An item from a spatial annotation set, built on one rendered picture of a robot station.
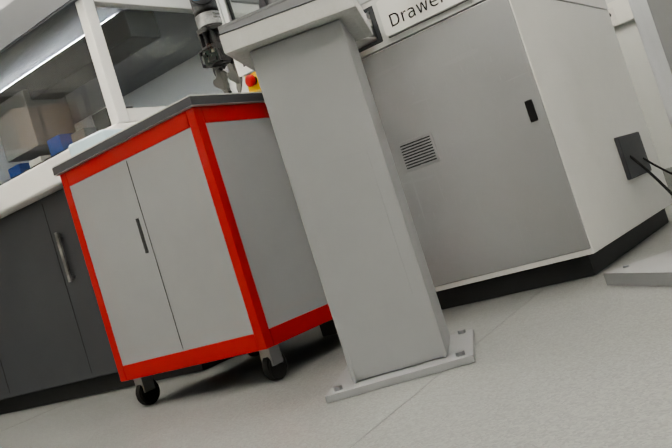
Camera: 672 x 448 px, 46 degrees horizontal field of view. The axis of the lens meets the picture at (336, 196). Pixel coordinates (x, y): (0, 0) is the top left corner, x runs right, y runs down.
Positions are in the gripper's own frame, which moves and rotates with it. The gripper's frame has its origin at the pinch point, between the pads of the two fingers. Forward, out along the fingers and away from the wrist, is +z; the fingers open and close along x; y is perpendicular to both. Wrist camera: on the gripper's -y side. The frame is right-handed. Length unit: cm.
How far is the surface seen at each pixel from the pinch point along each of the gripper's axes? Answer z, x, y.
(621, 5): -34, 67, -334
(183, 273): 48, -10, 33
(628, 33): -17, 65, -339
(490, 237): 64, 55, -20
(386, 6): -9, 47, -18
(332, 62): 17, 62, 54
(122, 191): 20.7, -24.1, 32.2
